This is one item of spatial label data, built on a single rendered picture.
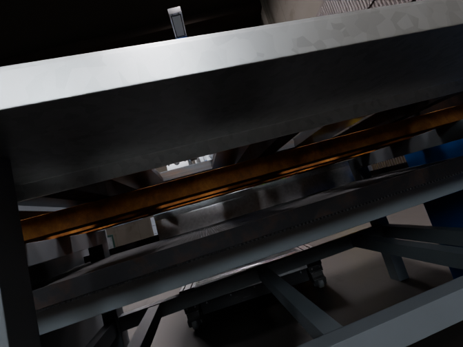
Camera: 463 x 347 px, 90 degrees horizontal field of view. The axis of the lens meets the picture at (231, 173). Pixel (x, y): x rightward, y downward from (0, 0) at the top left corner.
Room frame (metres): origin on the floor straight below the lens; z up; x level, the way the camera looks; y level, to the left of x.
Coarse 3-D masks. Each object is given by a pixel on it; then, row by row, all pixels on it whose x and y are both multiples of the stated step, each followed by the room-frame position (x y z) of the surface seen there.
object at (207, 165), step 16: (320, 128) 0.93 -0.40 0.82; (336, 128) 1.03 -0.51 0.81; (288, 144) 1.20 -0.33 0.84; (304, 144) 1.20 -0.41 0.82; (208, 160) 1.13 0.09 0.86; (224, 160) 1.01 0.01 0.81; (128, 176) 0.79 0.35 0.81; (144, 176) 0.86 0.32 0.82; (160, 176) 0.99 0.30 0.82; (176, 176) 1.09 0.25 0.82
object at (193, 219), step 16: (320, 176) 1.37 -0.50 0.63; (336, 176) 1.39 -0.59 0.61; (352, 176) 1.40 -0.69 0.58; (256, 192) 1.30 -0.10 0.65; (272, 192) 1.32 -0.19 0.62; (288, 192) 1.33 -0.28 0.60; (304, 192) 1.35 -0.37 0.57; (208, 208) 1.25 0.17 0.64; (224, 208) 1.27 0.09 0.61; (240, 208) 1.28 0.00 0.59; (256, 208) 1.30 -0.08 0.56; (160, 224) 1.21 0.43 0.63; (176, 224) 1.22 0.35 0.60; (192, 224) 1.23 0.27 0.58; (208, 224) 1.25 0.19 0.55
